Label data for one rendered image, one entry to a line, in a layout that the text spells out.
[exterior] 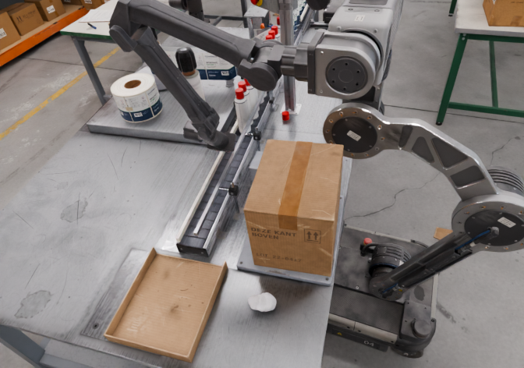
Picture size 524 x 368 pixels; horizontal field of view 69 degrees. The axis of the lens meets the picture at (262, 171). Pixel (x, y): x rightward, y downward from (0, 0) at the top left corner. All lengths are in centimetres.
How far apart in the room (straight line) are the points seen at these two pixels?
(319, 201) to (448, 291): 136
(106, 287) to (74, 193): 50
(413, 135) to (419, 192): 150
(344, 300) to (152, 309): 93
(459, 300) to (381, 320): 55
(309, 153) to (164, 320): 65
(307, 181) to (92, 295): 77
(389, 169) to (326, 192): 175
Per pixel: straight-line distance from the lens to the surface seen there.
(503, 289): 237
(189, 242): 129
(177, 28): 98
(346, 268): 192
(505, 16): 287
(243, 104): 156
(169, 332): 120
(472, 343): 217
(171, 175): 161
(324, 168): 111
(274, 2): 162
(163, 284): 128
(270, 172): 110
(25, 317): 144
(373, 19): 93
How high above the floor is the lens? 188
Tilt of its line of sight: 44 degrees down
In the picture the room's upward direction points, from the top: 7 degrees counter-clockwise
